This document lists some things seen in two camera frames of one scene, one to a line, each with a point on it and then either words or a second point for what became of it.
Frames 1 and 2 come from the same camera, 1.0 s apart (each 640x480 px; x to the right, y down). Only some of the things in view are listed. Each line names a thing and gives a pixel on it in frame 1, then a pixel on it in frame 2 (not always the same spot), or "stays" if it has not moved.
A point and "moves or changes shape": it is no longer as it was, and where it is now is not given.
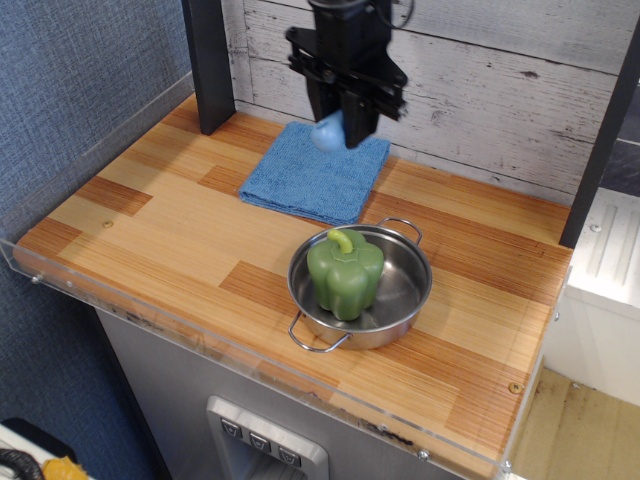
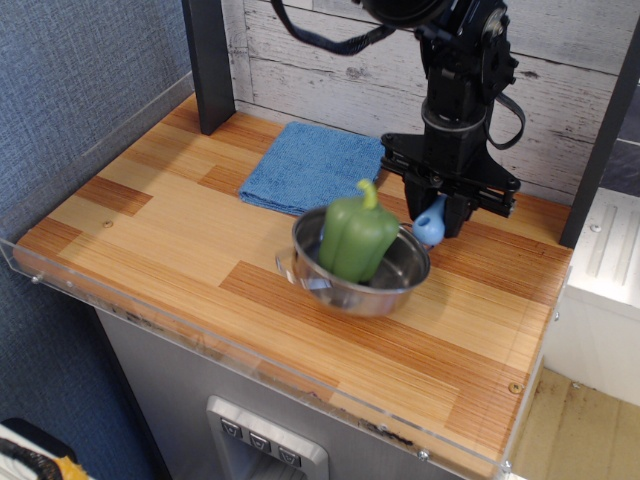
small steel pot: [366, 282] moves or changes shape
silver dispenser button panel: [249, 446] stays
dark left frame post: [210, 64] stays
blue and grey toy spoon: [328, 135] to [430, 225]
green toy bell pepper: [346, 270] to [357, 235]
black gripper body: [350, 47] to [456, 155]
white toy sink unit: [595, 335] stays
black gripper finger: [360, 119] to [458, 210]
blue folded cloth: [299, 180] stays
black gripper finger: [325, 98] to [419, 196]
